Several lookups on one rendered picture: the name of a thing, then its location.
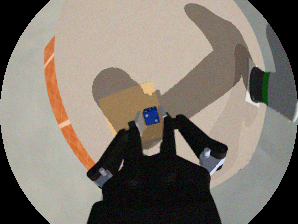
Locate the tan square mat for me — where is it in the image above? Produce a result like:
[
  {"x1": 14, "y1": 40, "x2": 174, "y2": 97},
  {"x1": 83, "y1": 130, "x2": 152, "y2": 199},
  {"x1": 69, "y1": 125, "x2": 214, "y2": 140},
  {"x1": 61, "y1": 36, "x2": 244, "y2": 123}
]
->
[{"x1": 98, "y1": 81, "x2": 163, "y2": 142}]

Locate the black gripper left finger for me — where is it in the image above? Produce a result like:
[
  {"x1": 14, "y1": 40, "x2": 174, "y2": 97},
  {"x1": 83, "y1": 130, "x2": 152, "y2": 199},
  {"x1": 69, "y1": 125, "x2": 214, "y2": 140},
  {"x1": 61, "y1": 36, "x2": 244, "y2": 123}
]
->
[{"x1": 87, "y1": 111, "x2": 144, "y2": 189}]

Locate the blue die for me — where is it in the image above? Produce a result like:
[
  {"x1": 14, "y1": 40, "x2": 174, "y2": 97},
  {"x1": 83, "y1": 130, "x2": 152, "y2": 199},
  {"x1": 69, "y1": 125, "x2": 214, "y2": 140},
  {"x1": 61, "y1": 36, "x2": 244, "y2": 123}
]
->
[{"x1": 143, "y1": 106, "x2": 160, "y2": 126}]

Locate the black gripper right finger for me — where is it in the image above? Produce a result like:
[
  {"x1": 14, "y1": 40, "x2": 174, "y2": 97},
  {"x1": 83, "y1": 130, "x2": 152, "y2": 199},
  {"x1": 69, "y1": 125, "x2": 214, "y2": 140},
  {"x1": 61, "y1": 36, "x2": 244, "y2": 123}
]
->
[{"x1": 156, "y1": 105, "x2": 228, "y2": 183}]

